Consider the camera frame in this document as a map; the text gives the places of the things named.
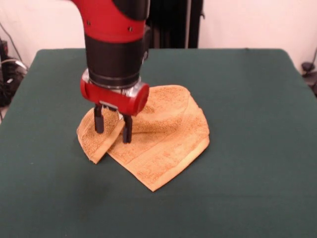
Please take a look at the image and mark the orange terry towel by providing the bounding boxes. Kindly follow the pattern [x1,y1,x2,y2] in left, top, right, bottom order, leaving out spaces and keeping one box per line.
[76,85,211,193]

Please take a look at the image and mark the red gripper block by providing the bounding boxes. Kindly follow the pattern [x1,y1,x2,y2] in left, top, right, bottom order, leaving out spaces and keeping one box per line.
[79,69,150,145]

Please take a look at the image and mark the black cable pile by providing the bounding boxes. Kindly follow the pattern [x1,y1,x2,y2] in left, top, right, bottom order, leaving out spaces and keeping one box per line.
[0,58,27,107]

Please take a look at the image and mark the dark green table cloth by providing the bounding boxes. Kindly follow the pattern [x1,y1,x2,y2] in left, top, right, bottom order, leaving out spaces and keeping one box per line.
[0,49,317,238]

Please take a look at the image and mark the black robot pedestal stand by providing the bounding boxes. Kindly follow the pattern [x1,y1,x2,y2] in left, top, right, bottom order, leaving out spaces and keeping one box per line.
[146,0,206,50]

